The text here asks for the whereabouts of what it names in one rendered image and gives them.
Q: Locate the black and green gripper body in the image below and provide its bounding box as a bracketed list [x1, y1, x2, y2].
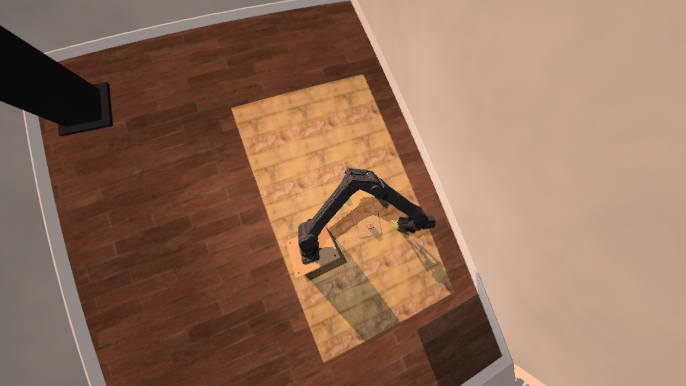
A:
[397, 217, 416, 233]

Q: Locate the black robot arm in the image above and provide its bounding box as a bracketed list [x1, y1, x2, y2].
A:
[298, 168, 436, 264]

